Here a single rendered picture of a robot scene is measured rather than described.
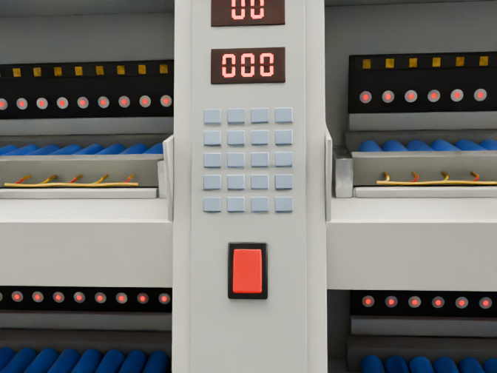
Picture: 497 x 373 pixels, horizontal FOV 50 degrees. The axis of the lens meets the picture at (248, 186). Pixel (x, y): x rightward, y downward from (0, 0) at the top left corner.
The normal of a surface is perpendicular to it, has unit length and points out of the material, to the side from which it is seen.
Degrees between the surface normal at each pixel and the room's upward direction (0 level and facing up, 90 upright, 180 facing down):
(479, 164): 108
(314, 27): 90
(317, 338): 90
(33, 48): 90
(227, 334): 90
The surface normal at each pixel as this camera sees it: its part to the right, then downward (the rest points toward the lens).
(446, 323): -0.08, 0.26
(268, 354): -0.09, -0.06
